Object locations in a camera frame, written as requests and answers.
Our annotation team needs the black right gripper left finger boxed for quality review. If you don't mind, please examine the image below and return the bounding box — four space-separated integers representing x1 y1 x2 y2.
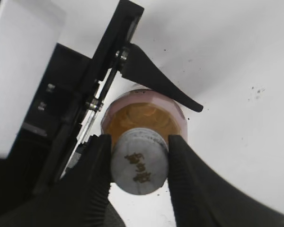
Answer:
0 135 125 227

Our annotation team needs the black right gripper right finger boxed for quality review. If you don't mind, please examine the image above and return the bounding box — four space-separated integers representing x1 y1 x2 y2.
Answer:
168 135 284 227

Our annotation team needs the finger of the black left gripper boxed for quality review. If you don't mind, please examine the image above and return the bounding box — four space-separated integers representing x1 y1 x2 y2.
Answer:
121 44 204 113

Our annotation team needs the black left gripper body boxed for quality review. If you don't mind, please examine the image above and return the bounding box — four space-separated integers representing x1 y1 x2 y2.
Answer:
0 0 144 213

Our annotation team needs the pink oolong tea bottle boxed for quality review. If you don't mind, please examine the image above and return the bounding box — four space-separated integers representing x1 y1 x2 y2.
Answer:
101 88 188 144

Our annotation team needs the grey bottle cap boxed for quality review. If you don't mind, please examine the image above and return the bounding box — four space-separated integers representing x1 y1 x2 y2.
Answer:
111 128 169 195

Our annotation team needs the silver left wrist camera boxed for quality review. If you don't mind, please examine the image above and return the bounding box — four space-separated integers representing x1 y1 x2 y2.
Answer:
0 0 65 158

